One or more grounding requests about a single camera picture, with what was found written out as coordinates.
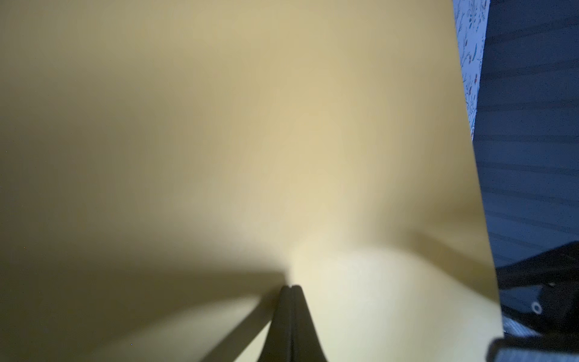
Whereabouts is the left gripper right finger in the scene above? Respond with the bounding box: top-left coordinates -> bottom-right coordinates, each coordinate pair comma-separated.
291,285 -> 327,362

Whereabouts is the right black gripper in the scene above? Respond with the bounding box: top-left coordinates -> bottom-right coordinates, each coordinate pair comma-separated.
486,241 -> 578,361

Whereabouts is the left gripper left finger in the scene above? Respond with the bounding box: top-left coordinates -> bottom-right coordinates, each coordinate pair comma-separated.
257,286 -> 293,362

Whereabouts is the yellow rectangular paper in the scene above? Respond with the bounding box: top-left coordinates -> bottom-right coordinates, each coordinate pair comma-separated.
1,1 -> 502,361

